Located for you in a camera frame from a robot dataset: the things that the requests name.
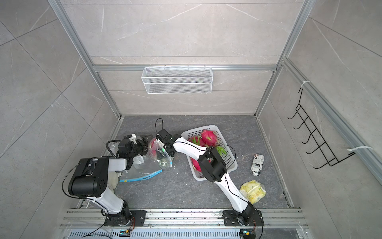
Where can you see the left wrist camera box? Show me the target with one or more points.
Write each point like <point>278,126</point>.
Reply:
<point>132,138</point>

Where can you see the zip-top bag with dragon fruit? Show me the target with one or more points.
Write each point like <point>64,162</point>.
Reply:
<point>164,160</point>

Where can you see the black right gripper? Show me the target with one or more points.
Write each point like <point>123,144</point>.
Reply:
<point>172,154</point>

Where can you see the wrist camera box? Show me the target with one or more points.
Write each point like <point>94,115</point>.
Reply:
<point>159,145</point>
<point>132,138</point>

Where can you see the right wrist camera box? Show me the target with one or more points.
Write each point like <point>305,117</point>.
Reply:
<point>159,145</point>

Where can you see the pink dragon fruit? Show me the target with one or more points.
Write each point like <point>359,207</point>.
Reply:
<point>221,150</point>
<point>197,140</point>
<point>209,138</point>
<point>153,149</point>

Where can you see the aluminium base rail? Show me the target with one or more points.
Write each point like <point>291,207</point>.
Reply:
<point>185,224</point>

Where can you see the stars and stripes patterned can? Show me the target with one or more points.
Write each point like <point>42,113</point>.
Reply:
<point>257,165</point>

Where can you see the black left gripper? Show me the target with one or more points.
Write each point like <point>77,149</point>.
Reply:
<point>144,146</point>

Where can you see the white plush teddy bear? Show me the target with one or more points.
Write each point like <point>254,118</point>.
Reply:
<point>112,180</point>

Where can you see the yellow-green packaged snack bag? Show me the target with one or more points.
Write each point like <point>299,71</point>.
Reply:
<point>253,191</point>

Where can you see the white wire mesh wall basket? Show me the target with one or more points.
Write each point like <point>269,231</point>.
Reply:
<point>178,80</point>

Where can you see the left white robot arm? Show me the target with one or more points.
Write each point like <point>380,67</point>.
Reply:
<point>90,180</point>

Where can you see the black wire wall hook rack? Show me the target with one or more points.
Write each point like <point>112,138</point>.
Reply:
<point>320,143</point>

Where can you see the zip-top bag with blue seal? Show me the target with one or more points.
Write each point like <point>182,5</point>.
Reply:
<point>140,170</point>

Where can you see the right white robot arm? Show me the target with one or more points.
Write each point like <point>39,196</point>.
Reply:
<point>214,169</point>

